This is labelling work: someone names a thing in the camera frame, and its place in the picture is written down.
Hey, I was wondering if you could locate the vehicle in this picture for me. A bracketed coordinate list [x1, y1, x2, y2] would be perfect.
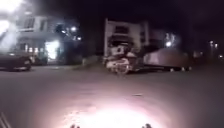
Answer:
[102, 43, 144, 75]

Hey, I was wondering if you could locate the grey asphalt road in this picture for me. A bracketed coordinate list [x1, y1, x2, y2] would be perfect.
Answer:
[0, 63, 224, 128]

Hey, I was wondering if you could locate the pale building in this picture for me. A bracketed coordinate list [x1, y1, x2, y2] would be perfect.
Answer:
[103, 18, 151, 58]

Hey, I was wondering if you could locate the covered trailer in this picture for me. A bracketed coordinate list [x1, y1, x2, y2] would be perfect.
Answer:
[143, 48, 193, 73]

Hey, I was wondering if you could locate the dark red car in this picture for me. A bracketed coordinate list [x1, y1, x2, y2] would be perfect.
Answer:
[0, 50, 33, 72]

